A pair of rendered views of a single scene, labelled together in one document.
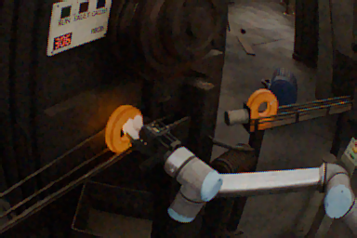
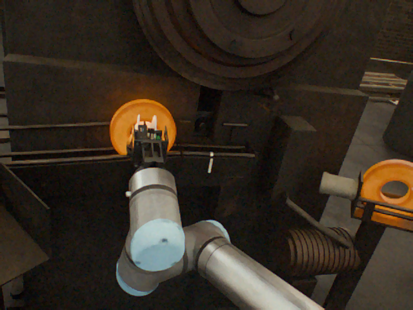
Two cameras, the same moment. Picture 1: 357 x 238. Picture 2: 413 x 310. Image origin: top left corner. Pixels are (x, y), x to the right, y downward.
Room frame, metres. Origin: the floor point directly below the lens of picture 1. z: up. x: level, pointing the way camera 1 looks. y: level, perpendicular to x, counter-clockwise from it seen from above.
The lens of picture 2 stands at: (0.76, -0.43, 1.11)
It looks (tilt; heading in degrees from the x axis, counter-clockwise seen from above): 27 degrees down; 36
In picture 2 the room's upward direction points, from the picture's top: 11 degrees clockwise
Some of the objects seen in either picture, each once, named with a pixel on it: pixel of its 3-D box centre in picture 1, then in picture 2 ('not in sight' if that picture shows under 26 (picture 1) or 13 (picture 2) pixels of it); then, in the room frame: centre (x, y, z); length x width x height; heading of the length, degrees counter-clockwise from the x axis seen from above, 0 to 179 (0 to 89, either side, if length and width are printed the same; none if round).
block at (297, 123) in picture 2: (197, 112); (284, 159); (1.63, -0.07, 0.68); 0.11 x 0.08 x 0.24; 55
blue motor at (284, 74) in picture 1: (284, 87); not in sight; (3.51, -0.91, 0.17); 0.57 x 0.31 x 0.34; 165
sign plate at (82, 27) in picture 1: (80, 19); not in sight; (1.22, 0.34, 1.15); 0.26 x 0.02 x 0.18; 145
